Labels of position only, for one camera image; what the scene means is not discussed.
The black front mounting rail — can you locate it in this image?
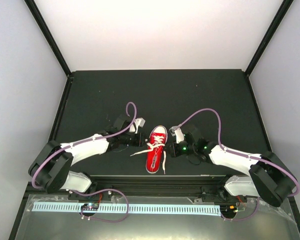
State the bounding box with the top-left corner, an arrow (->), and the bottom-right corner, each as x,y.
69,175 -> 247,204

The black frame rail left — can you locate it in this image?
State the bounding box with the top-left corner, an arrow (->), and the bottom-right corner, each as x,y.
8,71 -> 75,240

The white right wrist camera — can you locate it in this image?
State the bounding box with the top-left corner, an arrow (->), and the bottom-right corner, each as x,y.
169,126 -> 185,144

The white shoelace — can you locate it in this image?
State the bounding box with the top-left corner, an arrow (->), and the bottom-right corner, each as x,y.
131,132 -> 168,174

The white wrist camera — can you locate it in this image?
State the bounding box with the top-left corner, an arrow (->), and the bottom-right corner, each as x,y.
169,126 -> 185,144
129,117 -> 146,134

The left controller circuit board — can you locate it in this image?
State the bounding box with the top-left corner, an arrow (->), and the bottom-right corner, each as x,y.
80,203 -> 99,211

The black aluminium frame post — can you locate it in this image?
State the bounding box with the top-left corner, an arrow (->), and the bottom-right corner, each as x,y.
24,0 -> 72,77
245,0 -> 294,77

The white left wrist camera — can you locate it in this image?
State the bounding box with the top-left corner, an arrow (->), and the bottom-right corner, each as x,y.
129,117 -> 146,134

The black aluminium frame post left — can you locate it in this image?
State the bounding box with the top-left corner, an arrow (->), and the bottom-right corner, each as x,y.
24,0 -> 72,77

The black frame rail right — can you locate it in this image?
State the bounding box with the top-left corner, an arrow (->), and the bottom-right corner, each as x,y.
243,72 -> 300,240

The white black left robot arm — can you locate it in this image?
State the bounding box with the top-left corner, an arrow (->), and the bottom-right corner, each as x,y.
28,115 -> 146,200

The black aluminium frame post right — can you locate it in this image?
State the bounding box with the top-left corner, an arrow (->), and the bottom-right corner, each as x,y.
245,0 -> 294,77

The red canvas sneaker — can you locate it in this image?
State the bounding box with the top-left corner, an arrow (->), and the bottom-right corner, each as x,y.
145,125 -> 168,174

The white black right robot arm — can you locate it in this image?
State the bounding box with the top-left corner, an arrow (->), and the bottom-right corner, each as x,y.
166,124 -> 298,207

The right controller circuit board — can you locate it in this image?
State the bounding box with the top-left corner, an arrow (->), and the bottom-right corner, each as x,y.
222,205 -> 241,213

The white slotted cable duct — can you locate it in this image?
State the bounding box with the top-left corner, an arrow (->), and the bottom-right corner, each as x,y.
32,202 -> 221,217

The controller circuit board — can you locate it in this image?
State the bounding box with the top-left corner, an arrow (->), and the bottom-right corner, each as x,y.
80,203 -> 99,211
222,205 -> 241,213

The black frame rail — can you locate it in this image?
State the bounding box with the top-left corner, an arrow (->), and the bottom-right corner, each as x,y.
8,71 -> 75,240
243,72 -> 300,240

